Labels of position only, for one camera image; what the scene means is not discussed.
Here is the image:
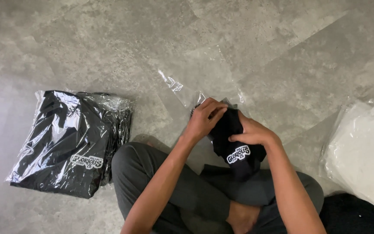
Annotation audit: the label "person's left hand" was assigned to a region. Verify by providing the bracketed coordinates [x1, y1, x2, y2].
[183, 97, 229, 141]

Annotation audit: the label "stack of bagged black shirts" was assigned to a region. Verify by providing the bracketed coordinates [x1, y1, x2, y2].
[5, 90, 135, 199]

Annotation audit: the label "black fabric heap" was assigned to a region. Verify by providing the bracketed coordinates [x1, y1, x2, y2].
[319, 193, 374, 234]

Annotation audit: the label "person's right hand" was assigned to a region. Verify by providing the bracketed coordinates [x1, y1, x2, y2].
[228, 110, 280, 147]

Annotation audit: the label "person's bare foot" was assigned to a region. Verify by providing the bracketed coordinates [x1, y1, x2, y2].
[226, 200, 261, 234]

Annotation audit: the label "pile of clear plastic bags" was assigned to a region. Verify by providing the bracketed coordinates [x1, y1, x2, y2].
[319, 93, 374, 225]

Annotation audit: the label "clear plastic bag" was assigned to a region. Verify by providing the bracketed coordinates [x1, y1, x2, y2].
[157, 45, 272, 169]

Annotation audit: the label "person's grey trousers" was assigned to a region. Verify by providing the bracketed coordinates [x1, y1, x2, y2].
[111, 142, 324, 234]

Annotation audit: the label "black printed shirt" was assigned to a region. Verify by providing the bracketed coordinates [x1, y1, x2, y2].
[191, 104, 267, 182]

